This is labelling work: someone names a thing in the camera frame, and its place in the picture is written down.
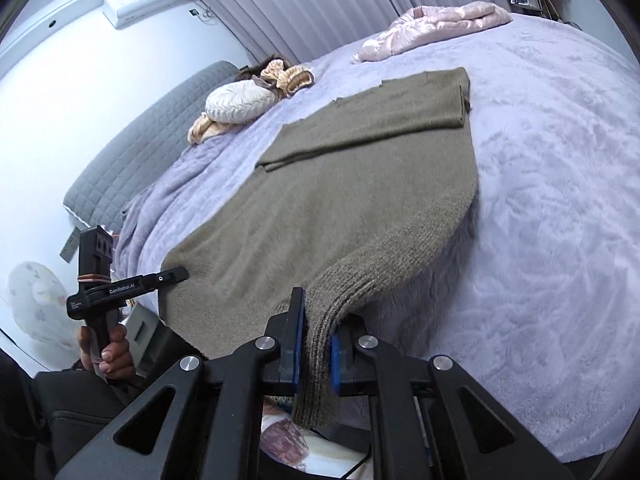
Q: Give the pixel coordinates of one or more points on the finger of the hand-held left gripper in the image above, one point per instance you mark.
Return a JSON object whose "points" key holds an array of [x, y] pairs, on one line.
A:
{"points": [[170, 276]]}

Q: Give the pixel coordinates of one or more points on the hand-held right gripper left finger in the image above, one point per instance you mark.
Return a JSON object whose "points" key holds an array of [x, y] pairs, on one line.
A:
{"points": [[299, 340]]}

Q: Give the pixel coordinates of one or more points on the person's left forearm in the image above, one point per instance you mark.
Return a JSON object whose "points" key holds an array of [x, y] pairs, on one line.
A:
{"points": [[75, 405]]}

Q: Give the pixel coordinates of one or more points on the white round pleated pillow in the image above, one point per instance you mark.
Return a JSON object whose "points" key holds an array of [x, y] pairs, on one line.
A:
{"points": [[240, 102]]}

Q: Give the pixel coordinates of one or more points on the beige and brown clothes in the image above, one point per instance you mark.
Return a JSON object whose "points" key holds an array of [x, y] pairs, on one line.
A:
{"points": [[290, 77]]}

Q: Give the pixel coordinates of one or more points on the brown furry cloth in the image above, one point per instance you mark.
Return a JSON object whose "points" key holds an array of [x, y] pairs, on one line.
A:
{"points": [[255, 65]]}

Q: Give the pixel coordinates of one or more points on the wall remote control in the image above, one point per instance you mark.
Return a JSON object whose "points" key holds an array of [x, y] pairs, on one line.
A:
{"points": [[68, 247]]}

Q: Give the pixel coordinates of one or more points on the person's left hand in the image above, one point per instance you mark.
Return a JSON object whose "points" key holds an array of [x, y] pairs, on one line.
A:
{"points": [[120, 357]]}

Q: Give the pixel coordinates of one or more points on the patterned cloth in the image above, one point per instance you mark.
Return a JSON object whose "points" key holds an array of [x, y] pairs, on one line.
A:
{"points": [[285, 435]]}

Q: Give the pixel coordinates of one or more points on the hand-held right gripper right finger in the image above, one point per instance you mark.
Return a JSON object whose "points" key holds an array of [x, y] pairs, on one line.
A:
{"points": [[335, 362]]}

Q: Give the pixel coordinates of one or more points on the grey quilted headboard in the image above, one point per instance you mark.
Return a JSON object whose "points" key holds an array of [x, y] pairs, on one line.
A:
{"points": [[150, 135]]}

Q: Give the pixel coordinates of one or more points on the white covered fan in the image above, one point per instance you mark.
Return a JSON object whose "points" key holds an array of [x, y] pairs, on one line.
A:
{"points": [[37, 305]]}

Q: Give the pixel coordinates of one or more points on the lavender plush blanket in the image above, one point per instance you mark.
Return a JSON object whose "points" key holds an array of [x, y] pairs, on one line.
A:
{"points": [[550, 210]]}

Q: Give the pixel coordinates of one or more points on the brown knit sweater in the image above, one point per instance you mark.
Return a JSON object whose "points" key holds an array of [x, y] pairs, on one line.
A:
{"points": [[300, 210]]}

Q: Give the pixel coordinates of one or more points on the pink quilted jacket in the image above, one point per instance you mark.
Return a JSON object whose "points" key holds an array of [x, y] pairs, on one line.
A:
{"points": [[430, 27]]}

